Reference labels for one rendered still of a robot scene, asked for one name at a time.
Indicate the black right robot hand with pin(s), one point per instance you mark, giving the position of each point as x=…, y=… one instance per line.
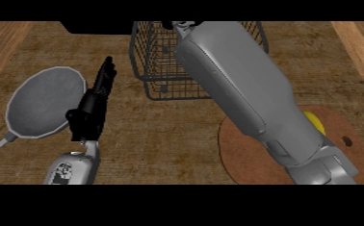
x=182, y=22

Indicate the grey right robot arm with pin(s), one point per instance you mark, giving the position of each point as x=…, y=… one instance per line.
x=246, y=95

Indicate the yellow cupcake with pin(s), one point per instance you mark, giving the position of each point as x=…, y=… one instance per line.
x=316, y=122

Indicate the round brown cutting board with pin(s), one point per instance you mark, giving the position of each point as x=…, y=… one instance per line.
x=256, y=159

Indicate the grey frying pan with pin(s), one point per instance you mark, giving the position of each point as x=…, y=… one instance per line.
x=43, y=101

